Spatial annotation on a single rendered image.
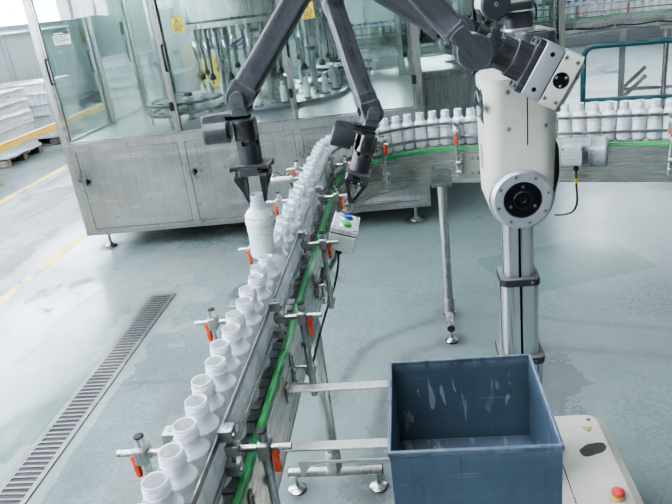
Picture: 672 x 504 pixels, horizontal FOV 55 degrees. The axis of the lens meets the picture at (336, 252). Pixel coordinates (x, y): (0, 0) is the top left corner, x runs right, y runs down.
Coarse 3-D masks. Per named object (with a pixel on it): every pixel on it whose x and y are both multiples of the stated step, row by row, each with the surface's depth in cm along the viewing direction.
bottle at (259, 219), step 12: (252, 192) 160; (252, 204) 158; (264, 204) 159; (252, 216) 158; (264, 216) 158; (252, 228) 159; (264, 228) 159; (252, 240) 161; (264, 240) 160; (252, 252) 162; (264, 252) 161
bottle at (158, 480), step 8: (152, 472) 88; (160, 472) 88; (144, 480) 87; (152, 480) 88; (160, 480) 88; (168, 480) 87; (144, 488) 85; (152, 488) 88; (160, 488) 85; (168, 488) 86; (144, 496) 86; (152, 496) 85; (160, 496) 85; (168, 496) 86; (176, 496) 88
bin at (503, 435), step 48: (288, 384) 146; (336, 384) 145; (384, 384) 142; (432, 384) 148; (480, 384) 147; (528, 384) 146; (432, 432) 153; (480, 432) 152; (528, 432) 150; (432, 480) 120; (480, 480) 119; (528, 480) 118
